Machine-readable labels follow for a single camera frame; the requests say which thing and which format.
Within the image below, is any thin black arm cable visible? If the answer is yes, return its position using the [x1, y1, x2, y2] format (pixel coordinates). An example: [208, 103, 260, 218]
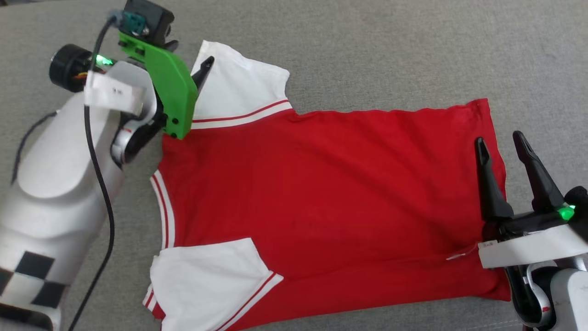
[11, 110, 59, 185]

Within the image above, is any red and white shirt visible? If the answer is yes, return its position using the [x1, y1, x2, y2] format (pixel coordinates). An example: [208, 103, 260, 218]
[142, 40, 512, 331]

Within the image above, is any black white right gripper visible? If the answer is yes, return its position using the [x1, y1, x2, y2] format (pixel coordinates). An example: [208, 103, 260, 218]
[475, 131, 588, 270]

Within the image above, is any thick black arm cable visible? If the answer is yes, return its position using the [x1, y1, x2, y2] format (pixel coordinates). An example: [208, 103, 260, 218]
[68, 13, 122, 331]

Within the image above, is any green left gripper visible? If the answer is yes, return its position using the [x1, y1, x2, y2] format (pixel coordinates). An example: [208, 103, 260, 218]
[119, 31, 215, 140]

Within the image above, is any white paper label band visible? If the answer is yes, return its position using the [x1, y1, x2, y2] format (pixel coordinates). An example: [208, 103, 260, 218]
[84, 61, 158, 117]

